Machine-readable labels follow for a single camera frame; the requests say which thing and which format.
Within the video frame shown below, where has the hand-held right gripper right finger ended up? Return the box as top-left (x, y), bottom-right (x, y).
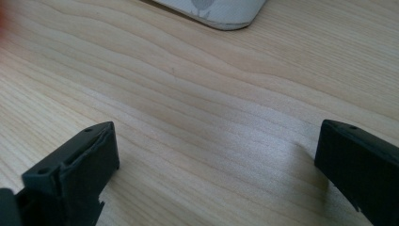
top-left (314, 119), bottom-right (399, 226)

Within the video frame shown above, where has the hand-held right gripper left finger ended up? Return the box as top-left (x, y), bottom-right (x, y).
top-left (14, 121), bottom-right (120, 226)

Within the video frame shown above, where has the white rounded object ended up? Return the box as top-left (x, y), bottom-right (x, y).
top-left (152, 0), bottom-right (267, 31)

